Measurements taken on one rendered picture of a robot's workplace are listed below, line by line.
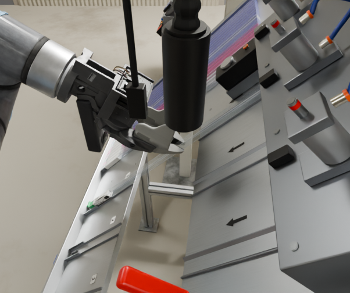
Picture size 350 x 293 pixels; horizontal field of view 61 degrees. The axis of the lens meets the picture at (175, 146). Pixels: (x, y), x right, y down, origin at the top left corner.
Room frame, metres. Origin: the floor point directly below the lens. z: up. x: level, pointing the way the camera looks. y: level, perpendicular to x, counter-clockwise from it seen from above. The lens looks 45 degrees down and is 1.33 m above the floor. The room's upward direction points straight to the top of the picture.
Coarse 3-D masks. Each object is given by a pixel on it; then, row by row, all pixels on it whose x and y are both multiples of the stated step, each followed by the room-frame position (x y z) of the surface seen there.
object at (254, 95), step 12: (252, 96) 0.34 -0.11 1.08; (228, 108) 0.35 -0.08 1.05; (240, 108) 0.34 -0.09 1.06; (216, 120) 0.35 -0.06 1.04; (192, 132) 0.36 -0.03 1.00; (204, 132) 0.35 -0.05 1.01; (180, 144) 0.36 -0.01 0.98; (156, 156) 0.38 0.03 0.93; (168, 156) 0.36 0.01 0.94; (144, 168) 0.37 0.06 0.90; (132, 180) 0.37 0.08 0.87; (108, 192) 0.38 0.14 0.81
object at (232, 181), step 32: (224, 96) 0.42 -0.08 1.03; (224, 128) 0.33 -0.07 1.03; (256, 128) 0.29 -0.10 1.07; (224, 160) 0.27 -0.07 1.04; (256, 160) 0.23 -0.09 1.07; (224, 192) 0.21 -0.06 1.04; (256, 192) 0.19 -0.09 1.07; (192, 224) 0.19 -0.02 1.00; (224, 224) 0.17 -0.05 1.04; (256, 224) 0.15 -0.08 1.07; (192, 256) 0.15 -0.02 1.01; (224, 256) 0.13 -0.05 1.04; (256, 256) 0.12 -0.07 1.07; (192, 288) 0.12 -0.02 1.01; (224, 288) 0.10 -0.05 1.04; (256, 288) 0.09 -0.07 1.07; (288, 288) 0.09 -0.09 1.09
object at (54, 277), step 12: (108, 144) 0.61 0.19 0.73; (96, 168) 0.52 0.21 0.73; (96, 180) 0.48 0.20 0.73; (84, 204) 0.41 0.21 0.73; (84, 216) 0.38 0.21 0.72; (72, 228) 0.34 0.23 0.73; (72, 240) 0.32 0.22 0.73; (60, 252) 0.29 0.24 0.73; (60, 264) 0.26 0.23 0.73; (48, 276) 0.24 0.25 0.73; (60, 276) 0.24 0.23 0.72; (48, 288) 0.22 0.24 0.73
